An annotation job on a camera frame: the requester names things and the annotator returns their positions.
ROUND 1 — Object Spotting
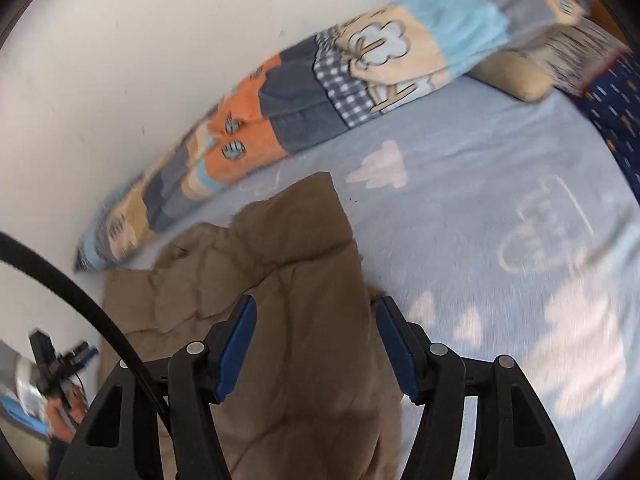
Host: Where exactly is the grey striped cloth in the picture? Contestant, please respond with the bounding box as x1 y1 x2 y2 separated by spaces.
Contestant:
542 22 632 97

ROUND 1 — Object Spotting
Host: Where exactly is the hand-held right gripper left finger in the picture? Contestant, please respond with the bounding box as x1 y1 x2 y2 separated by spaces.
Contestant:
55 295 258 480

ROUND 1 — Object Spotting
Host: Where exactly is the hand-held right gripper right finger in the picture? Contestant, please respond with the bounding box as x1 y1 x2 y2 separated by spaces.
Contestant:
375 296 573 480

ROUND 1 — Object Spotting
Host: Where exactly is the brown puffer jacket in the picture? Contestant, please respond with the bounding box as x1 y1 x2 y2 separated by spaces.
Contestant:
102 171 406 480

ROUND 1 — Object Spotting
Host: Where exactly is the patchwork printed blanket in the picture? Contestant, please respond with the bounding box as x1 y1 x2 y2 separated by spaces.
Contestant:
74 0 596 273

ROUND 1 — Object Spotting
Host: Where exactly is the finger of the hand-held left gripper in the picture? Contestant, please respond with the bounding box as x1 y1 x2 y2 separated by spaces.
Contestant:
62 341 99 367

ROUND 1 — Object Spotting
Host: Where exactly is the light blue printed bed sheet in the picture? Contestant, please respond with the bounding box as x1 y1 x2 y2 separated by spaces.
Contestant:
100 77 640 480

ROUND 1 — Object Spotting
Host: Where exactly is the person's left hand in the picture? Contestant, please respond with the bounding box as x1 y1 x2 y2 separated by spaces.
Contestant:
46 384 87 442

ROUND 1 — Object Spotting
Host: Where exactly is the thick black cable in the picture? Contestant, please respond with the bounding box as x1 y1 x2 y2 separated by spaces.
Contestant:
0 232 173 431

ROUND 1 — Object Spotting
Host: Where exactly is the navy patterned cloth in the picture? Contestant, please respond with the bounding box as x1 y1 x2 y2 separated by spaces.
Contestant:
572 47 640 186

